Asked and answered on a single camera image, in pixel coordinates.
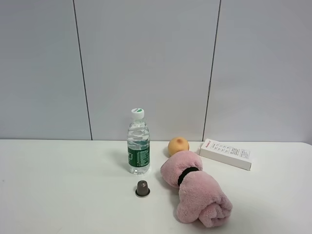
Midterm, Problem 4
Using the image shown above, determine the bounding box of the rolled pink towel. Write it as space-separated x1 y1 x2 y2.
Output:
160 151 233 228

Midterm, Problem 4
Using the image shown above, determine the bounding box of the white cardboard box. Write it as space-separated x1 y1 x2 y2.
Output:
199 139 252 171

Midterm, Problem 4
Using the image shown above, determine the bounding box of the orange peach fruit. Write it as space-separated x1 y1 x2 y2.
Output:
167 137 190 156

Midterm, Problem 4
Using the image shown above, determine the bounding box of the grey coffee capsule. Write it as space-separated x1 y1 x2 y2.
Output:
135 180 150 197

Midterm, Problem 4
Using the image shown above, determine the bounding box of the clear water bottle green label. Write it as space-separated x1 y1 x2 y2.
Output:
127 108 150 175

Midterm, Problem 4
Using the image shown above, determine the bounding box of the black elastic band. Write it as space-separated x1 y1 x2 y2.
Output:
177 167 199 186

